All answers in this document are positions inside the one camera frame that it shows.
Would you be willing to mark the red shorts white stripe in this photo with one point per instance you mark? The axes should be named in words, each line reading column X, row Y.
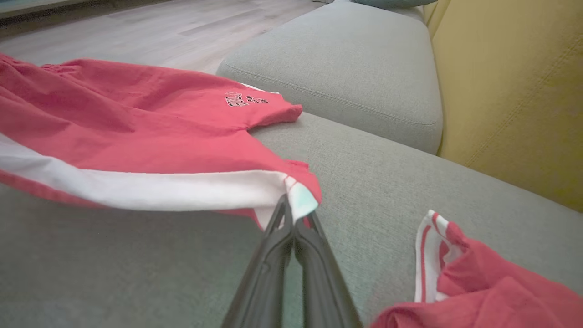
column 136, row 132

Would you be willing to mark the big yellow sofa back cushion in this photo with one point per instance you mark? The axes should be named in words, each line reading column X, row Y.
column 514, row 91

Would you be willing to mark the small grey sofa seat cushion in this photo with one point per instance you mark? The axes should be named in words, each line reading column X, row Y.
column 346, row 64

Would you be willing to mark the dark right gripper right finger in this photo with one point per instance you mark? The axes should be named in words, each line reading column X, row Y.
column 321, row 282

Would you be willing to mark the red basketball jersey white trim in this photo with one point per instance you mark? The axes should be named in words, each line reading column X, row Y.
column 492, row 291

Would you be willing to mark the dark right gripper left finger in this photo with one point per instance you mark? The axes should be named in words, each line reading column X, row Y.
column 268, row 273

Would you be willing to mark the blue throw pillow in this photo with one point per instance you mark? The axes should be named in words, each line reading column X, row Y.
column 387, row 2

